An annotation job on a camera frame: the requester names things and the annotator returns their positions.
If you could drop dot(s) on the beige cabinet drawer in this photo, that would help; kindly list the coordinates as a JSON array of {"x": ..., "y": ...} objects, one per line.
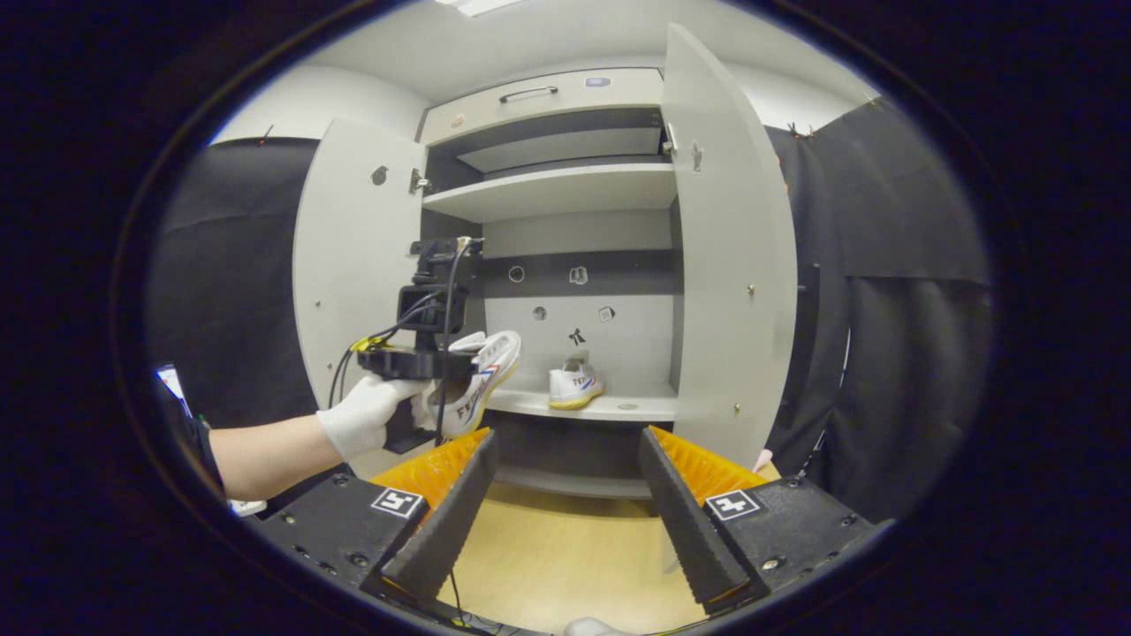
[{"x": 548, "y": 106}]

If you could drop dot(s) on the metal door hinge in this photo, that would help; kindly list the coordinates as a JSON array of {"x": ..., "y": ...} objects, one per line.
[
  {"x": 419, "y": 181},
  {"x": 671, "y": 140}
]

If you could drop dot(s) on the grey shoe cabinet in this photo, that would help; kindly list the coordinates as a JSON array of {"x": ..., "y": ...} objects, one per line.
[{"x": 574, "y": 234}]

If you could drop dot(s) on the grey shoe cabinet door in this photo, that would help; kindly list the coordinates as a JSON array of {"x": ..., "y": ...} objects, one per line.
[
  {"x": 733, "y": 265},
  {"x": 353, "y": 265}
]

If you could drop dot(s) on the black backdrop cloth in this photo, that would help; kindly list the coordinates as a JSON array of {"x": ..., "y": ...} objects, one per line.
[
  {"x": 910, "y": 353},
  {"x": 230, "y": 291}
]

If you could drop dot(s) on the ceiling light panel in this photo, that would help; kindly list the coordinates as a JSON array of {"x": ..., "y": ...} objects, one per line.
[{"x": 477, "y": 5}]

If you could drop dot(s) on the white sneaker shoe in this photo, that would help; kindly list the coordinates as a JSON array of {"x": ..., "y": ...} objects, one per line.
[
  {"x": 574, "y": 387},
  {"x": 477, "y": 389}
]

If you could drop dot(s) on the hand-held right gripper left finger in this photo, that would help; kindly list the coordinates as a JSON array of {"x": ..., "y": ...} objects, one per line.
[{"x": 446, "y": 521}]

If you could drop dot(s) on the small pink object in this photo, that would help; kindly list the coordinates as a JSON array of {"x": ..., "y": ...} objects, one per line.
[{"x": 762, "y": 461}]

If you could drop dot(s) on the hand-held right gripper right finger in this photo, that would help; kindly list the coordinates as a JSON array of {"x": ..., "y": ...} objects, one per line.
[{"x": 689, "y": 530}]

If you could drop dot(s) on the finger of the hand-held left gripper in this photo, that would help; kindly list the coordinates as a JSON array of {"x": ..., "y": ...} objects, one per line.
[{"x": 455, "y": 362}]

